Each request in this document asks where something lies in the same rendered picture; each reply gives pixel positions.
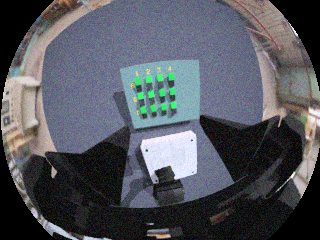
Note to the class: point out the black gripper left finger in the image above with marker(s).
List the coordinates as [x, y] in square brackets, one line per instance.
[101, 167]

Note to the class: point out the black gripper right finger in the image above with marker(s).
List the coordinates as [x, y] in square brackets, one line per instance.
[236, 143]

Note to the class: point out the light blue switch panel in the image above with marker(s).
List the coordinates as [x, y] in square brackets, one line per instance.
[162, 92]

